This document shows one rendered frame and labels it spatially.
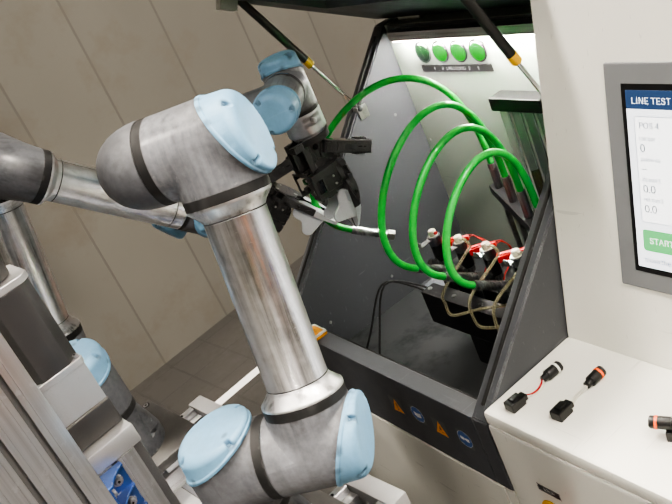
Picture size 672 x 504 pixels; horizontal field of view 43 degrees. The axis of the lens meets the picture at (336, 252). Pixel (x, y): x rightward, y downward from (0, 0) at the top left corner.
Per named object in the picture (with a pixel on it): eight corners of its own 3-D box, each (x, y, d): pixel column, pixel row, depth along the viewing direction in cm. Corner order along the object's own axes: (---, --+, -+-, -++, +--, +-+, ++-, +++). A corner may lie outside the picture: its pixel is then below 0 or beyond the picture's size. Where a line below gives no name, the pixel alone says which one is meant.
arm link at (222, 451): (220, 477, 129) (179, 409, 123) (302, 457, 126) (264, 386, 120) (201, 539, 119) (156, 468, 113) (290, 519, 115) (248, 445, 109)
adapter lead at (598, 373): (562, 423, 134) (558, 413, 133) (551, 419, 135) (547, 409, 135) (609, 376, 139) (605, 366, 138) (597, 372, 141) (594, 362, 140)
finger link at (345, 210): (338, 238, 167) (320, 197, 163) (361, 222, 169) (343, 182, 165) (347, 241, 164) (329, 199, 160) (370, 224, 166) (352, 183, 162)
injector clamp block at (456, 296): (443, 346, 191) (420, 291, 184) (474, 321, 195) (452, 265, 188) (559, 393, 163) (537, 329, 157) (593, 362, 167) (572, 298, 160)
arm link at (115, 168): (81, 240, 110) (204, 165, 156) (155, 215, 107) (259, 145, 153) (43, 155, 107) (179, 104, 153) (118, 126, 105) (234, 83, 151)
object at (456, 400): (316, 382, 206) (289, 329, 199) (330, 371, 207) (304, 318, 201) (498, 483, 155) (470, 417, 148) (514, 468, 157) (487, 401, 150)
